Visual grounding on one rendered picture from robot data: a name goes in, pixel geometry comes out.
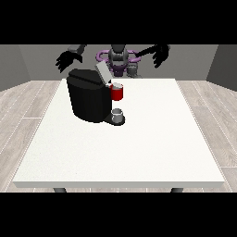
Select grey robot trunk purple rings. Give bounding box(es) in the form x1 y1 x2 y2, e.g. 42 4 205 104
95 44 143 79

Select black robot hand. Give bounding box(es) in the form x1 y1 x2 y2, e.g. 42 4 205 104
55 50 84 74
152 44 171 69

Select black coffee machine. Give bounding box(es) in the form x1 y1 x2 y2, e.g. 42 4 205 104
66 68 126 126

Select pale grey machine lid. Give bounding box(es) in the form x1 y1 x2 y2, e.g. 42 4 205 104
94 60 113 85

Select small grey cup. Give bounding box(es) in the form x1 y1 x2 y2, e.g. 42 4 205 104
110 107 125 123

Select small grey coffee pod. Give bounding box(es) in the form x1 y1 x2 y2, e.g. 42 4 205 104
127 63 139 78

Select red pod holder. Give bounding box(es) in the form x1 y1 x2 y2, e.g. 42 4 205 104
109 82 125 102

